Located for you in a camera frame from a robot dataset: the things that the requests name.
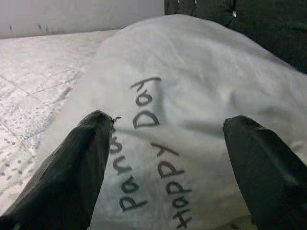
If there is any white pillow with lettering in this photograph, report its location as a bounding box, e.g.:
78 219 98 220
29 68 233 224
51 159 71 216
31 13 307 230

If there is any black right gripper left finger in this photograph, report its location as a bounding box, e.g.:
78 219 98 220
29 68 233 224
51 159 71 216
0 110 114 230

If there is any black tufted headboard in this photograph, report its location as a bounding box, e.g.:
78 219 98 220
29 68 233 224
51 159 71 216
164 0 307 75

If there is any white quilted mattress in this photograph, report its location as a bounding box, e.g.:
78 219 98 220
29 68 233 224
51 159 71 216
0 30 125 211

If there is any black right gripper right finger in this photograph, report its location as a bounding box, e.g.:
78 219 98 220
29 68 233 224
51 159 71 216
222 115 307 230

